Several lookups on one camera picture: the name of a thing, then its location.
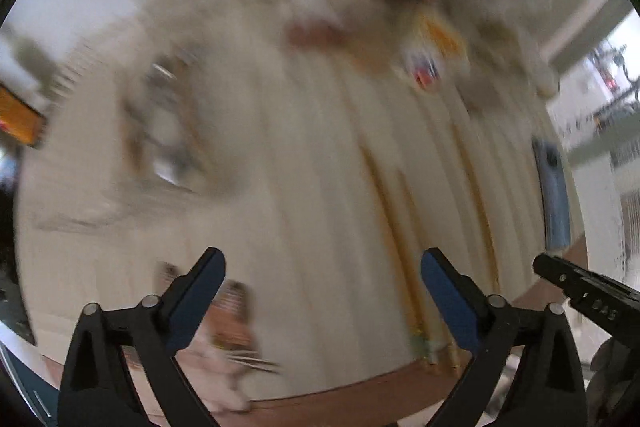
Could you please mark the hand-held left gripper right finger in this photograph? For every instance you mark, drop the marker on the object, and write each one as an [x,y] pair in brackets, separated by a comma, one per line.
[450,302]

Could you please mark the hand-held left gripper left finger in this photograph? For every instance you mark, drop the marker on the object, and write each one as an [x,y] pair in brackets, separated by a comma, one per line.
[197,302]

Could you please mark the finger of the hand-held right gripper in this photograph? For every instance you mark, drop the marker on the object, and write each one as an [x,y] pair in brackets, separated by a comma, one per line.
[555,271]

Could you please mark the wooden chopstick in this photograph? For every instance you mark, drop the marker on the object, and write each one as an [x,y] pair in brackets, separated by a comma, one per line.
[419,334]
[455,357]
[387,217]

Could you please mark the metal spoon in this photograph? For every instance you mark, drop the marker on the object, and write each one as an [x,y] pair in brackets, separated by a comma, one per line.
[161,72]
[167,164]

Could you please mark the person's right hand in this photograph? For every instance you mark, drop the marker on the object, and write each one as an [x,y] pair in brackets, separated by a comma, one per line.
[612,382]

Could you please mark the blue smartphone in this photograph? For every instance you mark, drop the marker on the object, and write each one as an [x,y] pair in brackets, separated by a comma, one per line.
[552,197]

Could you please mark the black gas stove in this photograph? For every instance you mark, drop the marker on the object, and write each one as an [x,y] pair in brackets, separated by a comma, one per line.
[25,382]

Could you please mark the yellow seasoning packet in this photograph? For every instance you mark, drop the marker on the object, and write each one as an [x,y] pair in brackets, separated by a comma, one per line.
[430,57]

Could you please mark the orange box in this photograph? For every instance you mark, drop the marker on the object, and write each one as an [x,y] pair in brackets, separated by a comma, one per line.
[20,117]

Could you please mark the reddish brown packet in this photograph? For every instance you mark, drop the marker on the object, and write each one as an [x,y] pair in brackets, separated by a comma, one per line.
[315,34]

